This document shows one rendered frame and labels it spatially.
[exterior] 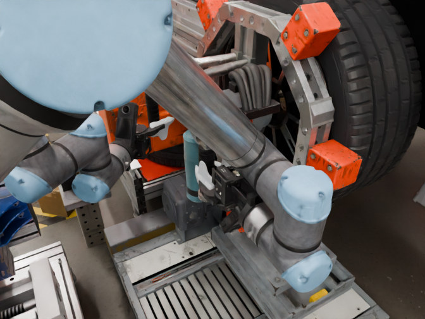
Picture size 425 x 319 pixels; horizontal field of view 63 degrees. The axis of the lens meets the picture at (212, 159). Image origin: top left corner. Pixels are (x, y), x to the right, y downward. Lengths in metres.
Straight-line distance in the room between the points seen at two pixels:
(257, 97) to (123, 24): 0.52
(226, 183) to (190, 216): 0.78
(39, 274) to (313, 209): 0.50
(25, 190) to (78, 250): 1.16
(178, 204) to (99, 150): 0.65
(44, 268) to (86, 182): 0.19
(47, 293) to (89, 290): 0.97
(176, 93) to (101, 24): 0.22
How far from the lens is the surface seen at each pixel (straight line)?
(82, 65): 0.24
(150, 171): 1.74
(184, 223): 1.42
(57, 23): 0.23
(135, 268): 1.58
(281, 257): 0.57
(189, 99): 0.45
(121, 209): 1.96
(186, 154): 1.11
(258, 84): 0.74
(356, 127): 0.82
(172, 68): 0.43
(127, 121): 0.91
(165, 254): 1.60
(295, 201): 0.48
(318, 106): 0.78
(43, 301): 0.69
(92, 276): 1.70
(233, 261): 1.49
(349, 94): 0.80
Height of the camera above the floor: 1.31
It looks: 35 degrees down
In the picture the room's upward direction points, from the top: straight up
